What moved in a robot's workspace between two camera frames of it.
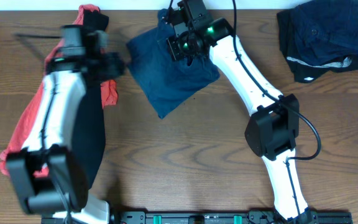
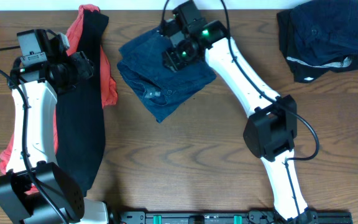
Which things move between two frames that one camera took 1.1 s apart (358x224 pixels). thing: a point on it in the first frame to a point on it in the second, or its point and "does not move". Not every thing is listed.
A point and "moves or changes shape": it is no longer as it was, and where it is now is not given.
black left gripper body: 101,68 to 73,72
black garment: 89,121 does not move
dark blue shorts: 168,83 moves or changes shape
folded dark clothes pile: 323,31 does not move
